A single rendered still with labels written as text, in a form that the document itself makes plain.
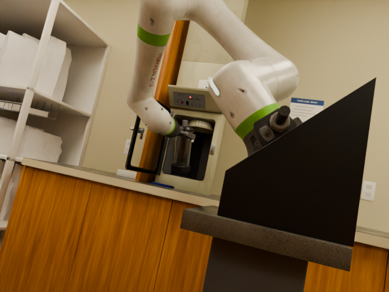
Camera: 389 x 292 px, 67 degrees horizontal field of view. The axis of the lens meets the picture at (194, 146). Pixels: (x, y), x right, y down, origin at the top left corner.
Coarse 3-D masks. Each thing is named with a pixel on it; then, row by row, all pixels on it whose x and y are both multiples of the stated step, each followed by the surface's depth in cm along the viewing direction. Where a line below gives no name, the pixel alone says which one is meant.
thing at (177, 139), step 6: (192, 132) 151; (180, 138) 151; (186, 138) 151; (174, 144) 154; (180, 144) 151; (186, 144) 151; (174, 150) 154; (180, 150) 152; (186, 150) 152; (174, 156) 154; (180, 156) 152; (186, 156) 153; (174, 162) 154; (180, 162) 153; (186, 162) 154
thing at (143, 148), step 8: (136, 120) 146; (144, 128) 153; (144, 136) 154; (152, 136) 161; (160, 136) 169; (136, 144) 148; (144, 144) 155; (152, 144) 162; (160, 144) 170; (128, 152) 144; (136, 152) 149; (144, 152) 156; (152, 152) 163; (136, 160) 150; (144, 160) 157; (152, 160) 164; (144, 168) 158; (152, 168) 165
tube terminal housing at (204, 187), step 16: (192, 64) 179; (208, 64) 176; (224, 64) 173; (192, 80) 177; (176, 112) 176; (192, 112) 173; (208, 112) 170; (208, 160) 165; (160, 176) 172; (176, 176) 169; (208, 176) 164; (208, 192) 167
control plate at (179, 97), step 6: (174, 96) 170; (180, 96) 169; (186, 96) 167; (192, 96) 166; (198, 96) 165; (204, 96) 163; (174, 102) 172; (180, 102) 171; (192, 102) 168; (198, 102) 167; (204, 102) 165; (204, 108) 168
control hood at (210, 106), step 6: (168, 90) 169; (174, 90) 168; (180, 90) 167; (186, 90) 165; (192, 90) 164; (198, 90) 163; (204, 90) 161; (210, 96) 162; (210, 102) 164; (186, 108) 173; (192, 108) 171; (198, 108) 169; (210, 108) 167; (216, 108) 165
